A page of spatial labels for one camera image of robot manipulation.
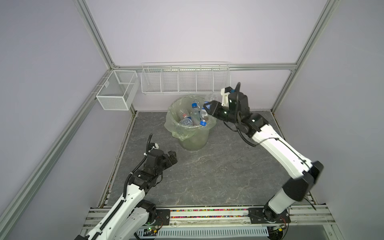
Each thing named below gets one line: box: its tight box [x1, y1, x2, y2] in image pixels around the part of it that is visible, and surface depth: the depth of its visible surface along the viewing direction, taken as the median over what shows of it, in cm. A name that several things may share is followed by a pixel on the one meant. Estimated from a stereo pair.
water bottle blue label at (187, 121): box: [179, 116, 193, 127], surface depth 80 cm
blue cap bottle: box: [191, 102, 200, 126], surface depth 89 cm
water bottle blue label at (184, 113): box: [179, 108, 190, 119], surface depth 94 cm
